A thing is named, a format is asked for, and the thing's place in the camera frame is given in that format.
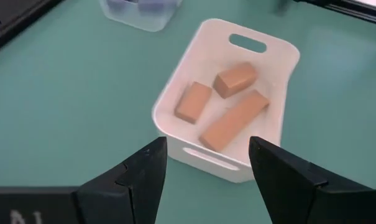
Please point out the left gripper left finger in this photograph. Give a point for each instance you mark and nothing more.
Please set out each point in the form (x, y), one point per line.
(138, 189)

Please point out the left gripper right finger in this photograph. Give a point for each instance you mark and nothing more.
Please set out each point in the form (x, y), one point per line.
(287, 189)

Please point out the long orange block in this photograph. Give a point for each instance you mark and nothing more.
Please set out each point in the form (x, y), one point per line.
(234, 121)

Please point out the short orange block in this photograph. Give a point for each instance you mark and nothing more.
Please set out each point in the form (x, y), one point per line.
(237, 77)
(194, 102)

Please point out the green table mat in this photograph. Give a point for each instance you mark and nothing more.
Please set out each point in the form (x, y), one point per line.
(66, 109)

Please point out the white plastic bin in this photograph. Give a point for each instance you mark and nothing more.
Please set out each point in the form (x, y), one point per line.
(206, 56)

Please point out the clear plastic bin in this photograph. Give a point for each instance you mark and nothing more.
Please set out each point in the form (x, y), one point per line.
(144, 20)

